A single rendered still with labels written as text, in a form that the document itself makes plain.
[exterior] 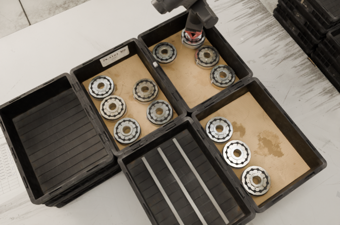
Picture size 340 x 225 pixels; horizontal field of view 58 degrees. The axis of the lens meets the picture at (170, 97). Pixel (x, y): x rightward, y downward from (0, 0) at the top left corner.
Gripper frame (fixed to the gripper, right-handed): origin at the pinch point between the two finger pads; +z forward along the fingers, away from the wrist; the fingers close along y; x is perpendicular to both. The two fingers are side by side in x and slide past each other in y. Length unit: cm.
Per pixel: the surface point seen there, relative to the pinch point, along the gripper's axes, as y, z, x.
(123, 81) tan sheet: -25.6, 7.8, 24.1
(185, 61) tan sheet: -10.6, 6.7, 1.0
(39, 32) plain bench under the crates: -3, 21, 77
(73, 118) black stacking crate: -46, 9, 39
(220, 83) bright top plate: -19.0, 3.8, -15.1
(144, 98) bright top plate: -32.1, 4.9, 12.9
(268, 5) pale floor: 106, 84, -47
